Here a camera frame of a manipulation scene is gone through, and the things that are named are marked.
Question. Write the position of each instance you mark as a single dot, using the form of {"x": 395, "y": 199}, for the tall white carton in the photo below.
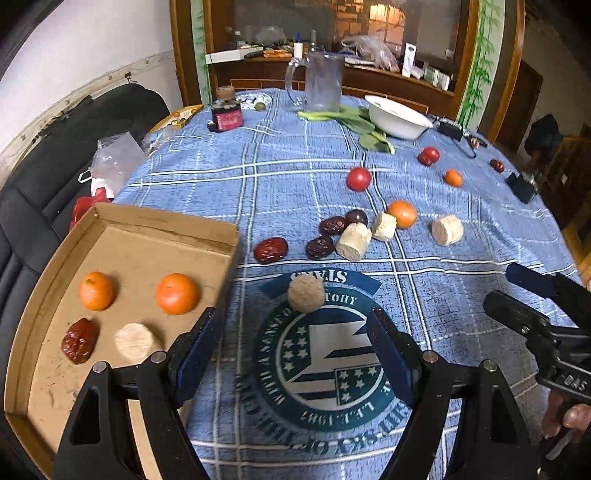
{"x": 408, "y": 60}

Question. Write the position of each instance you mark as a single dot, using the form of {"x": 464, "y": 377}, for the small red tomato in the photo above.
{"x": 433, "y": 153}

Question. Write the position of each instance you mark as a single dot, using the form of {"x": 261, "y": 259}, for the small orange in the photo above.
{"x": 96, "y": 290}
{"x": 453, "y": 177}

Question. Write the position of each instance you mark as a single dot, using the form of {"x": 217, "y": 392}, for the blue plaid printed tablecloth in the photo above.
{"x": 277, "y": 184}

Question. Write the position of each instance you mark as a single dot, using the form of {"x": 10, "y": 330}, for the brown cardboard box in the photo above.
{"x": 138, "y": 249}

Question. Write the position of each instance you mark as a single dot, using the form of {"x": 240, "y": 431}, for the large orange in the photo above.
{"x": 402, "y": 214}
{"x": 178, "y": 294}

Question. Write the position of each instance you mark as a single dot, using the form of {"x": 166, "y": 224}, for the large red tomato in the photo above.
{"x": 359, "y": 179}

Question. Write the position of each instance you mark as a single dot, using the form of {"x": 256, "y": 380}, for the black power adapter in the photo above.
{"x": 450, "y": 129}

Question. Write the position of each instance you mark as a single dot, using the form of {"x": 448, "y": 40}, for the clear plastic bag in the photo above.
{"x": 115, "y": 159}

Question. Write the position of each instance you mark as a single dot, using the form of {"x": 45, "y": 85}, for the dark bottle with pink label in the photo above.
{"x": 226, "y": 115}

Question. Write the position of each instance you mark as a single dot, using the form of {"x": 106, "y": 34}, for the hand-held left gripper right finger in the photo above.
{"x": 392, "y": 357}

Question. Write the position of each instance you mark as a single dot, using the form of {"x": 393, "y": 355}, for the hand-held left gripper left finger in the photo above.
{"x": 198, "y": 357}

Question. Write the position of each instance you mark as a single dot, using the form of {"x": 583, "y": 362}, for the red packet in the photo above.
{"x": 83, "y": 210}

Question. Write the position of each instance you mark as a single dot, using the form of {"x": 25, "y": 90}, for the white bowl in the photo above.
{"x": 397, "y": 122}

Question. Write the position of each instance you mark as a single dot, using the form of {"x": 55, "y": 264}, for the wooden glass cabinet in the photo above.
{"x": 438, "y": 27}

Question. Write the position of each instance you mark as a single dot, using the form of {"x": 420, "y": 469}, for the small brown gadget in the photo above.
{"x": 475, "y": 141}

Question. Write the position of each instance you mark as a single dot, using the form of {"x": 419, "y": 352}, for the crumpled plastic bag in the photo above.
{"x": 374, "y": 50}

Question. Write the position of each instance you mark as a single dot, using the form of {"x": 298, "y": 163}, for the white yam piece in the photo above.
{"x": 137, "y": 342}
{"x": 384, "y": 226}
{"x": 447, "y": 230}
{"x": 353, "y": 242}

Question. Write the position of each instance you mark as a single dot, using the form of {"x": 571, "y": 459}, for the yellow snack packet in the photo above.
{"x": 178, "y": 117}

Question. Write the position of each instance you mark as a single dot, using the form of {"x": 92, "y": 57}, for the long white box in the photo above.
{"x": 226, "y": 56}

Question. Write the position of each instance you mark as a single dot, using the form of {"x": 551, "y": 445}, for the dark purple plum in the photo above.
{"x": 358, "y": 217}

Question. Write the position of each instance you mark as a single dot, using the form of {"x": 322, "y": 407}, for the black leather sofa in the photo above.
{"x": 37, "y": 207}

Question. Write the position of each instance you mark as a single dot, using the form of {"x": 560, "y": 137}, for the person's right hand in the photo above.
{"x": 570, "y": 415}

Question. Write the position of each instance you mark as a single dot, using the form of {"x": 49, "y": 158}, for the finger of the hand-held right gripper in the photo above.
{"x": 531, "y": 280}
{"x": 512, "y": 311}

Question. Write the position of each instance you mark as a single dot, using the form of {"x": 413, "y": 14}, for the green vegetable leaf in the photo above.
{"x": 376, "y": 141}

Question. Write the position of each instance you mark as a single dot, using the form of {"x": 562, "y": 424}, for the green bok choy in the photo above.
{"x": 337, "y": 116}

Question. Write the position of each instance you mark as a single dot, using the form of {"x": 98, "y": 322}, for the small black box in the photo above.
{"x": 521, "y": 187}

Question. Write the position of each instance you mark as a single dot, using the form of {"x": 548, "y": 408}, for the brown wooden door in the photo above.
{"x": 512, "y": 106}

